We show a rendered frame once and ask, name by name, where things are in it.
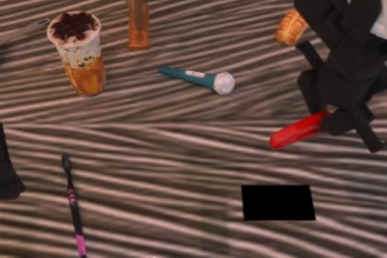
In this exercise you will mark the red cylindrical object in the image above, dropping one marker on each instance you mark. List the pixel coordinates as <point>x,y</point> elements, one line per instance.
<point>294,132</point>

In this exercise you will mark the golden bread roll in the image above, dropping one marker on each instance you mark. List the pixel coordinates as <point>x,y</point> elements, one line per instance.
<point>291,27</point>

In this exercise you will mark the teal toy microphone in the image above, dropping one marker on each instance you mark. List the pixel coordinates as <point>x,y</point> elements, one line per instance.
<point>199,78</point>

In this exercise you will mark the orange wooden stand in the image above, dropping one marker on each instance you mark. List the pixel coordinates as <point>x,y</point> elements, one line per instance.
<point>138,28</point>

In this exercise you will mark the dessert drink cup with crumbs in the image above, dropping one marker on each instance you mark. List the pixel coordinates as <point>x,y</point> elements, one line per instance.
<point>81,58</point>

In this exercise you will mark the black and pink pen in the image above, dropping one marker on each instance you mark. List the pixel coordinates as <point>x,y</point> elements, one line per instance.
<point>72,200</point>

